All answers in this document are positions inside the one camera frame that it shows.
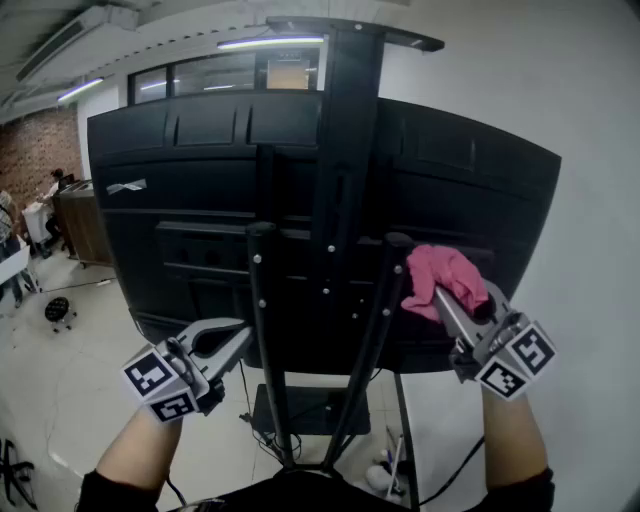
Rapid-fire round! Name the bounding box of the black metal screen stand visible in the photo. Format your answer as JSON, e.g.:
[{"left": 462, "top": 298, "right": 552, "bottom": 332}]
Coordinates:
[{"left": 244, "top": 15, "right": 446, "bottom": 512}]

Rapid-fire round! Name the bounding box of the ceiling air conditioner unit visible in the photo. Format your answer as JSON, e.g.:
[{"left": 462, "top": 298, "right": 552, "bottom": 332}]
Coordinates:
[{"left": 14, "top": 6, "right": 139, "bottom": 84}]

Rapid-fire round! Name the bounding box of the brown wooden cabinet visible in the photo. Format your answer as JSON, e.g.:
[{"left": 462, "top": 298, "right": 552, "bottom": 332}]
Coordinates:
[{"left": 53, "top": 180, "right": 114, "bottom": 269}]

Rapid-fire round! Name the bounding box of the white table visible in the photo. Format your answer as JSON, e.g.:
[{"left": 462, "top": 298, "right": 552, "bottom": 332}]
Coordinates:
[{"left": 0, "top": 244, "right": 42, "bottom": 297}]

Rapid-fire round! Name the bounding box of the person's black clothing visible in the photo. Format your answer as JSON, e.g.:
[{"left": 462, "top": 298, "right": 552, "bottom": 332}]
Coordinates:
[{"left": 74, "top": 466, "right": 556, "bottom": 512}]

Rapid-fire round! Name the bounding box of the large black monitor back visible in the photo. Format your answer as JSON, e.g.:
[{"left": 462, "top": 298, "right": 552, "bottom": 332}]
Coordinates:
[{"left": 87, "top": 92, "right": 564, "bottom": 375}]

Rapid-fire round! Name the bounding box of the white mop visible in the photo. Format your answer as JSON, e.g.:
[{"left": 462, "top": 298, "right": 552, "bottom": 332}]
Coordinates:
[{"left": 364, "top": 424, "right": 407, "bottom": 504}]

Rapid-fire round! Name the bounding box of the person's left forearm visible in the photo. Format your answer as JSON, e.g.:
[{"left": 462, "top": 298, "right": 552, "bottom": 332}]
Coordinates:
[{"left": 94, "top": 403, "right": 184, "bottom": 494}]

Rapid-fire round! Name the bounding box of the long ceiling light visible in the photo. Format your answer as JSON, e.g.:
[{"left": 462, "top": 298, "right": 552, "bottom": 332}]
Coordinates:
[
  {"left": 216, "top": 34, "right": 327, "bottom": 52},
  {"left": 56, "top": 76, "right": 106, "bottom": 104}
]

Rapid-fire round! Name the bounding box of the black round stool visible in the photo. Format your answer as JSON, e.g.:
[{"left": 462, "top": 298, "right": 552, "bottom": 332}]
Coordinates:
[{"left": 43, "top": 295, "right": 79, "bottom": 334}]

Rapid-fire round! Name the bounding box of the person's right forearm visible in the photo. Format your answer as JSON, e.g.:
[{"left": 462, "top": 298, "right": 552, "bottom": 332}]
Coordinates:
[{"left": 478, "top": 383, "right": 551, "bottom": 494}]

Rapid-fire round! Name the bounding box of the black stand base tray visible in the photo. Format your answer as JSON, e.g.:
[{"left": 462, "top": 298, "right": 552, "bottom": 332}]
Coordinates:
[{"left": 249, "top": 382, "right": 372, "bottom": 437}]

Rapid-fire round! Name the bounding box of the black office chair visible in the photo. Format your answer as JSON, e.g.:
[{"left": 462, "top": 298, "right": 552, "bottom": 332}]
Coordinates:
[{"left": 0, "top": 438, "right": 39, "bottom": 511}]

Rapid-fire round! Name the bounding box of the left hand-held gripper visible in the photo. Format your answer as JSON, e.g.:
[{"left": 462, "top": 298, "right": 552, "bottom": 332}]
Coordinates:
[{"left": 121, "top": 318, "right": 257, "bottom": 424}]

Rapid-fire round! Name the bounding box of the dark framed window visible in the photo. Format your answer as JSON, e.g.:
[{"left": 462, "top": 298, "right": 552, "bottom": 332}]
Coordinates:
[{"left": 127, "top": 47, "right": 322, "bottom": 106}]

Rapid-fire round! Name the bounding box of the grey tape strip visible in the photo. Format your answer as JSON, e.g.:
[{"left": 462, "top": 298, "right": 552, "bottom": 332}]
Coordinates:
[{"left": 106, "top": 178, "right": 149, "bottom": 196}]

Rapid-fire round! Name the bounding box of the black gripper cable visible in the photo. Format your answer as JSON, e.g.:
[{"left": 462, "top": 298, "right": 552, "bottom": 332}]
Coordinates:
[{"left": 164, "top": 474, "right": 189, "bottom": 507}]

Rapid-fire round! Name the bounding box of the black screen power cable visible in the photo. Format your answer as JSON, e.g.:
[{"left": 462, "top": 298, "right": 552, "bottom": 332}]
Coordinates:
[{"left": 236, "top": 358, "right": 304, "bottom": 464}]

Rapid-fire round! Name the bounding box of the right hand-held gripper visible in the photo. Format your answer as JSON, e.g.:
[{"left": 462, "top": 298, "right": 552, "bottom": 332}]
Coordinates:
[{"left": 432, "top": 280, "right": 558, "bottom": 403}]

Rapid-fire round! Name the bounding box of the pink cloth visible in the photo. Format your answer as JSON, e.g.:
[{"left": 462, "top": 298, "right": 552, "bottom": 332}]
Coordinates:
[{"left": 399, "top": 243, "right": 490, "bottom": 321}]

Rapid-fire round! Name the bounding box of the white bin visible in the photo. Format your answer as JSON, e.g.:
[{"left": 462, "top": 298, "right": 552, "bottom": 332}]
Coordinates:
[{"left": 21, "top": 201, "right": 51, "bottom": 244}]

